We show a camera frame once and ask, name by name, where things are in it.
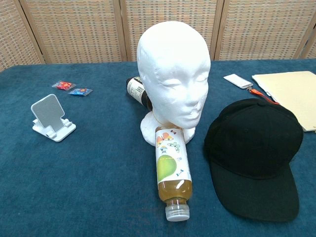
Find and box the black baseball cap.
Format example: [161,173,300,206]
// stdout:
[203,98,304,222]

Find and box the white foam mannequin head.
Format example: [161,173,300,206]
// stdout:
[137,20,212,146]

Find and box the dark bottle with white label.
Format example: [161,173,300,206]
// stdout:
[126,76,154,111]

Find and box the tea bottle with apple label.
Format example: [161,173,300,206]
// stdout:
[155,125,193,222]

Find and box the blue felt table cover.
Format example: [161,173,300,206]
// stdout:
[0,59,316,237]

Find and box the blue candy packet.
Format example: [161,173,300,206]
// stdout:
[67,87,93,97]

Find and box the white badge card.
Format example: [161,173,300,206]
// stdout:
[223,74,254,89]

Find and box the red candy packet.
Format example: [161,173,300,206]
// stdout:
[51,80,77,91]

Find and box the white phone stand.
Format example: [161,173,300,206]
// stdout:
[31,93,77,143]

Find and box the wicker folding screen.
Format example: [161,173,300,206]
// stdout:
[0,0,316,72]

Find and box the beige paper folder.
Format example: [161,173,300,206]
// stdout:
[251,71,316,133]

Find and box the orange lanyard strap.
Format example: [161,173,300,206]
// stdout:
[246,86,281,106]

